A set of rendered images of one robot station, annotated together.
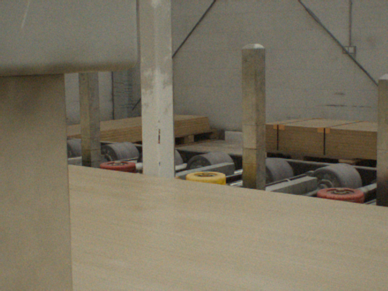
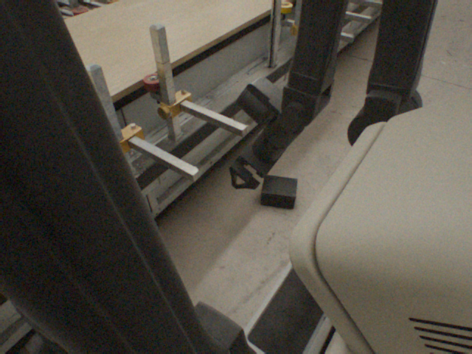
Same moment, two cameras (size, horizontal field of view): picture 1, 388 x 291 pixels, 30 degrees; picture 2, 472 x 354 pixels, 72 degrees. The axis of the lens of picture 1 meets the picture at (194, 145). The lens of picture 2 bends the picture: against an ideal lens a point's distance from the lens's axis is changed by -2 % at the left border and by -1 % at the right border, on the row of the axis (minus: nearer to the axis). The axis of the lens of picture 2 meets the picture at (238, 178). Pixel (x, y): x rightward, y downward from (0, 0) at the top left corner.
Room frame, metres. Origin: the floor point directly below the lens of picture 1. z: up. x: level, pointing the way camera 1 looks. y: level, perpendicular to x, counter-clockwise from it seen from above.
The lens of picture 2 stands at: (0.54, 1.68, 1.52)
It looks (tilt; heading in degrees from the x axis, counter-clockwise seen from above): 46 degrees down; 265
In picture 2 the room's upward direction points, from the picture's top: straight up
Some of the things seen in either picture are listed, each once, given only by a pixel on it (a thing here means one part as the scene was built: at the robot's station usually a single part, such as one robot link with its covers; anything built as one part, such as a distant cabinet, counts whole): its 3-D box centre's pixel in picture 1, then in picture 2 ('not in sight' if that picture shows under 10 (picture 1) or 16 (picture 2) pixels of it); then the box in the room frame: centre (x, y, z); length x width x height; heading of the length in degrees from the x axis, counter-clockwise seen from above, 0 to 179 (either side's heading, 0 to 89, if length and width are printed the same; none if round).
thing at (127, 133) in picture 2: not in sight; (123, 141); (0.85, 0.81, 0.83); 0.14 x 0.06 x 0.05; 50
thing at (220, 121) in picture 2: not in sight; (195, 110); (0.61, 0.66, 0.84); 0.43 x 0.03 x 0.04; 140
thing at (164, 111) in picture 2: not in sight; (175, 105); (0.69, 0.62, 0.84); 0.14 x 0.06 x 0.05; 50
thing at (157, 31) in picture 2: not in sight; (168, 93); (0.70, 0.63, 0.90); 0.04 x 0.04 x 0.48; 50
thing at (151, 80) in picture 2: not in sight; (155, 90); (0.76, 0.53, 0.85); 0.08 x 0.08 x 0.11
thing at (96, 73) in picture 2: not in sight; (114, 135); (0.86, 0.83, 0.87); 0.04 x 0.04 x 0.48; 50
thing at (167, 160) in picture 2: not in sight; (145, 148); (0.77, 0.85, 0.83); 0.43 x 0.03 x 0.04; 140
